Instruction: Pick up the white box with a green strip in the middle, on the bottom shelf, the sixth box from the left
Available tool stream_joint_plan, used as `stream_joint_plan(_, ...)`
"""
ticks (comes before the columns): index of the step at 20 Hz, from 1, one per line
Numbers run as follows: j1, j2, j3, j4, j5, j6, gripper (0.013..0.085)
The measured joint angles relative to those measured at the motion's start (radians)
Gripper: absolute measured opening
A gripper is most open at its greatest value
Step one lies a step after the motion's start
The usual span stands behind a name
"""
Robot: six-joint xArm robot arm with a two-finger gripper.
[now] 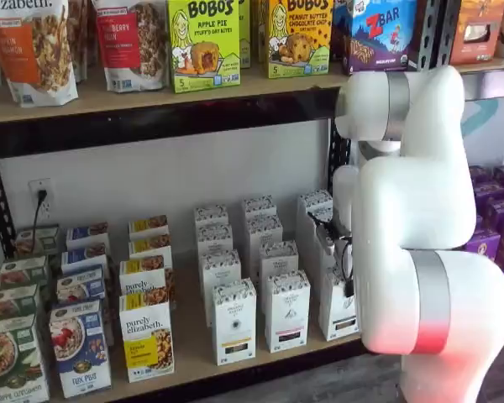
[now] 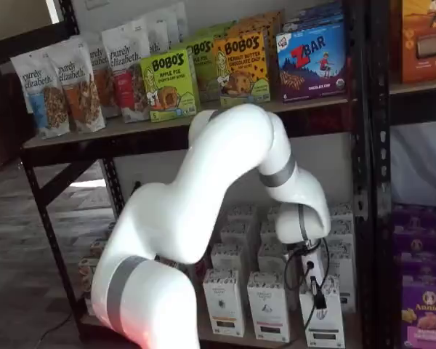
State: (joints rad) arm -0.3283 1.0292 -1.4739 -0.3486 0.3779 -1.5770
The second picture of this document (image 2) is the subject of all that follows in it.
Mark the white Purely Elizabeth granola bag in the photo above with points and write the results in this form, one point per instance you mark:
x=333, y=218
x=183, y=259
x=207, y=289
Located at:
x=158, y=32
x=178, y=22

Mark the orange Purely Elizabeth granola bag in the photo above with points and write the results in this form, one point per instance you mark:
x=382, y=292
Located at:
x=107, y=87
x=80, y=102

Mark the black metal shelf rack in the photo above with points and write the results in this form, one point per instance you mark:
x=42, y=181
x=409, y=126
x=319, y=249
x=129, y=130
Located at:
x=76, y=151

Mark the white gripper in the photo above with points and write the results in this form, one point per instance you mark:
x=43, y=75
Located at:
x=318, y=265

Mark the white pasta box green strip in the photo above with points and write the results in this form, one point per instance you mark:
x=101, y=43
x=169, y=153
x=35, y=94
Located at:
x=327, y=327

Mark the brown cereal picture box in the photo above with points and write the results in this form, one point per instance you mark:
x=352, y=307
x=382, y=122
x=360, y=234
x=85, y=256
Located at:
x=98, y=249
x=86, y=272

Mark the orange Bobo's peanut butter box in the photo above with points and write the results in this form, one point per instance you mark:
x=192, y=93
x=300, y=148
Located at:
x=269, y=16
x=240, y=72
x=250, y=29

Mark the purple Annie's box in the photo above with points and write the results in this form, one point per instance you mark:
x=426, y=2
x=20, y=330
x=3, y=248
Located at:
x=421, y=263
x=414, y=225
x=425, y=320

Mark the black metal rack with purple boxes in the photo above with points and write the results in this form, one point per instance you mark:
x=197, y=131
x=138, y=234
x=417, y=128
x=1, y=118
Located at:
x=379, y=181

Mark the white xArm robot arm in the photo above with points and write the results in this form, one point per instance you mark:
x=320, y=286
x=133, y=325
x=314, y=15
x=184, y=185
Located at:
x=203, y=163

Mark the white pasta box pink strip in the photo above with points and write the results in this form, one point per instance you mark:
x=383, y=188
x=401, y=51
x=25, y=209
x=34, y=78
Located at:
x=265, y=309

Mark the white pasta box orange strip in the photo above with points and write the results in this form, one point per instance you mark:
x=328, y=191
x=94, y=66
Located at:
x=223, y=301

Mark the large orange snack box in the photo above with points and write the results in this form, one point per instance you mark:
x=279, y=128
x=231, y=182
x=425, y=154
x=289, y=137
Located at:
x=425, y=54

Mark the green Bobo's apple pie box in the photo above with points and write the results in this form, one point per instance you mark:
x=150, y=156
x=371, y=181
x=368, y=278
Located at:
x=207, y=72
x=214, y=32
x=167, y=91

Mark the red Purely Elizabeth granola bag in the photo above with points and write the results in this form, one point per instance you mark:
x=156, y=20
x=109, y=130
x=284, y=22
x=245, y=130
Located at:
x=131, y=91

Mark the blue Purely Elizabeth granola bag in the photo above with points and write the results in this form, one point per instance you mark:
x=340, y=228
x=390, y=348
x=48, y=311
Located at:
x=40, y=109

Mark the blue Z Bar box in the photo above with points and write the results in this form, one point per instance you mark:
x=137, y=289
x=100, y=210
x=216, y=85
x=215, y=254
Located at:
x=319, y=9
x=312, y=65
x=312, y=22

